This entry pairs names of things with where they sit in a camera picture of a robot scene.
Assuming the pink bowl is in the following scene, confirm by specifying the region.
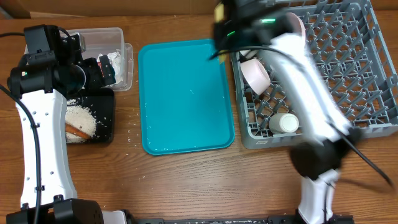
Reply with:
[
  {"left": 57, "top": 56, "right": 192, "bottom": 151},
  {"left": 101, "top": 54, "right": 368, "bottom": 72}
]
[{"left": 241, "top": 58, "right": 271, "bottom": 95}]

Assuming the black waste tray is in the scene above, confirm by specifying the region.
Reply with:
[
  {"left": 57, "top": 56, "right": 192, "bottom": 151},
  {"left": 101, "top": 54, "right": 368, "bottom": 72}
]
[{"left": 66, "top": 88, "right": 115, "bottom": 144}]

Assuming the white tissue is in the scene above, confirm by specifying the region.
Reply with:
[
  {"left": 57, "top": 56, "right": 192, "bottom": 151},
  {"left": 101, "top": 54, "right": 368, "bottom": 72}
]
[{"left": 107, "top": 49, "right": 124, "bottom": 86}]

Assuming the grey dishwasher rack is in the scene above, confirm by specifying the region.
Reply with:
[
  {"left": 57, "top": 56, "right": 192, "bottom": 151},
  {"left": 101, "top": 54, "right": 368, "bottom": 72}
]
[{"left": 230, "top": 0, "right": 397, "bottom": 149}]

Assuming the yellow plastic spoon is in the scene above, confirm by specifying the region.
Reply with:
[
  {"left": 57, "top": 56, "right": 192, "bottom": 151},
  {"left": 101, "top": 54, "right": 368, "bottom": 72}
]
[{"left": 214, "top": 2, "right": 227, "bottom": 64}]

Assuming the orange carrot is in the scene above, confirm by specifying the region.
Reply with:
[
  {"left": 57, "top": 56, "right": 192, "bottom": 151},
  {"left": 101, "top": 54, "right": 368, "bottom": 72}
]
[{"left": 65, "top": 123, "right": 91, "bottom": 139}]

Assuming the white paper cup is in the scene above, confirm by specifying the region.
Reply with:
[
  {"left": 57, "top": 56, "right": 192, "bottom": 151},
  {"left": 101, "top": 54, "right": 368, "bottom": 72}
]
[{"left": 269, "top": 113, "right": 299, "bottom": 134}]

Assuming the clear plastic bin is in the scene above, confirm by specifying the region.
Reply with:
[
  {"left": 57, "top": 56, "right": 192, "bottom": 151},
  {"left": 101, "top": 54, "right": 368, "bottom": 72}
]
[{"left": 24, "top": 27, "right": 134, "bottom": 92}]

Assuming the red snack wrapper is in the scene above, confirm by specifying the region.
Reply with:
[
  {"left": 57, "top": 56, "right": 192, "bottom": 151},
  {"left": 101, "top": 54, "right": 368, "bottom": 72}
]
[{"left": 97, "top": 62, "right": 103, "bottom": 74}]

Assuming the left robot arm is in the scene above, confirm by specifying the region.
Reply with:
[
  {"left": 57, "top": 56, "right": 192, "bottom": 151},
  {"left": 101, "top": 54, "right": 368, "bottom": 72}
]
[{"left": 1, "top": 25, "right": 134, "bottom": 223}]

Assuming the white round plate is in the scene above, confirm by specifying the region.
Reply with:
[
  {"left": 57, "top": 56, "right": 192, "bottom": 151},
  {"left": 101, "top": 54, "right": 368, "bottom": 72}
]
[{"left": 286, "top": 12, "right": 306, "bottom": 38}]

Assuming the white bowl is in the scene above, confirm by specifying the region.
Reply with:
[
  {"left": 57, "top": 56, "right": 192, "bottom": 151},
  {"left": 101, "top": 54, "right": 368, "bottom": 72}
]
[{"left": 239, "top": 50, "right": 258, "bottom": 59}]

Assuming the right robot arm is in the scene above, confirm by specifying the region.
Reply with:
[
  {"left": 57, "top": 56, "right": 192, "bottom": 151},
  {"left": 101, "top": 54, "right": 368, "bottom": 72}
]
[{"left": 213, "top": 1, "right": 397, "bottom": 223}]

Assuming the pile of white rice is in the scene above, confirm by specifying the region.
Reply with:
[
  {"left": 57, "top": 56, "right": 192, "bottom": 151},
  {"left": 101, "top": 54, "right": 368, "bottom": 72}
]
[{"left": 65, "top": 99, "right": 101, "bottom": 140}]

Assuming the teal plastic tray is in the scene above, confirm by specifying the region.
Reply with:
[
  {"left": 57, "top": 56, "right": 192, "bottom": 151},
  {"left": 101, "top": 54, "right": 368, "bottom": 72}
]
[{"left": 138, "top": 39, "right": 235, "bottom": 156}]

